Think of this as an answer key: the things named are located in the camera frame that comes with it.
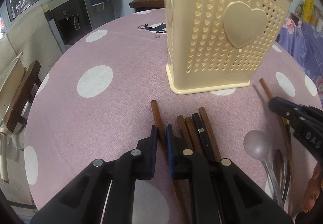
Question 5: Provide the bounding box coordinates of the brown wooden chopstick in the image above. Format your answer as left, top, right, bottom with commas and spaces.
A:
199, 107, 221, 162
176, 115, 193, 150
151, 100, 189, 223
185, 117, 203, 154
259, 77, 296, 215

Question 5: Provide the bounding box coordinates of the black chopstick gold band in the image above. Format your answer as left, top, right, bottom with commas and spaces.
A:
192, 113, 216, 161

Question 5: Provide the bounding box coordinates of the right hand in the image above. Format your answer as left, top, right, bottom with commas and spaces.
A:
301, 163, 322, 213

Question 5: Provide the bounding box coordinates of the large steel spoon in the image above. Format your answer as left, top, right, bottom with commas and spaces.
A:
244, 130, 284, 208

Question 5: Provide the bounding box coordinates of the small steel spoon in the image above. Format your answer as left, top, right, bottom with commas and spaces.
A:
273, 149, 291, 203

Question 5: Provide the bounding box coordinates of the pink polka dot tablecloth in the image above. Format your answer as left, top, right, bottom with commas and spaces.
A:
25, 9, 321, 209

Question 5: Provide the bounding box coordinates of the yellow bag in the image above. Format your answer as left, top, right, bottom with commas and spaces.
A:
301, 0, 314, 23

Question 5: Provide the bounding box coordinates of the wooden chair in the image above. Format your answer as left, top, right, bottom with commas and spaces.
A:
1, 60, 42, 135

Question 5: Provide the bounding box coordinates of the cream perforated utensil holder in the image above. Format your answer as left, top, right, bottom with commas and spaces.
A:
164, 0, 292, 95

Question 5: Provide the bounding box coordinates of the cream electric cooking pot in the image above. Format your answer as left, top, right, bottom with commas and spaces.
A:
1, 53, 26, 183

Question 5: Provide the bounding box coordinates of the water dispenser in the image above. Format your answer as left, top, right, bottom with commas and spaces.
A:
45, 0, 115, 53

